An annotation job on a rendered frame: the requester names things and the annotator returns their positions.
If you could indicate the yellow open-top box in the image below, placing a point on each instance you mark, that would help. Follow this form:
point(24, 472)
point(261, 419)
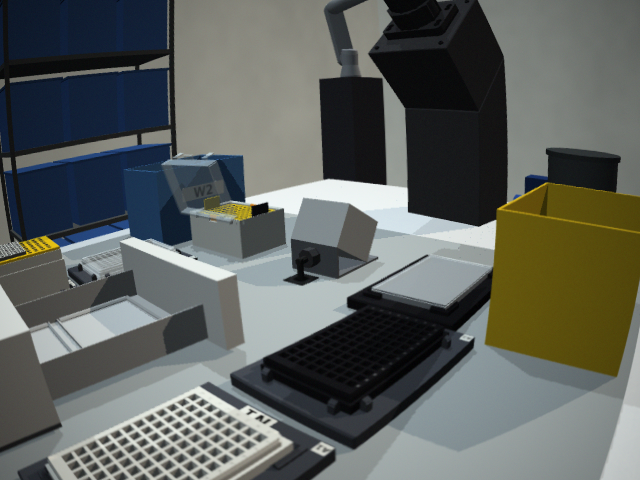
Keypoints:
point(563, 287)

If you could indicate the blue bin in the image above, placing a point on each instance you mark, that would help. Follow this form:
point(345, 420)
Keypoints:
point(152, 210)

